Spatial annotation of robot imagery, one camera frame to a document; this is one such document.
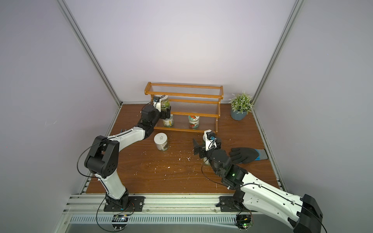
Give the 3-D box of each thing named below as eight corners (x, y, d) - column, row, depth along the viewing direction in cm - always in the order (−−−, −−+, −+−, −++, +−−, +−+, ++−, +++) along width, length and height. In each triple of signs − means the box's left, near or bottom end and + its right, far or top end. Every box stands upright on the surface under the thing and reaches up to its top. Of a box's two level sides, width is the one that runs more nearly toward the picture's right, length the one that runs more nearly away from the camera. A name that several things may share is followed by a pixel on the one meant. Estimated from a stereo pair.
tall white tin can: (155, 151, 94) (152, 144, 87) (157, 139, 100) (154, 132, 92) (168, 151, 94) (166, 144, 87) (169, 139, 100) (167, 132, 92)
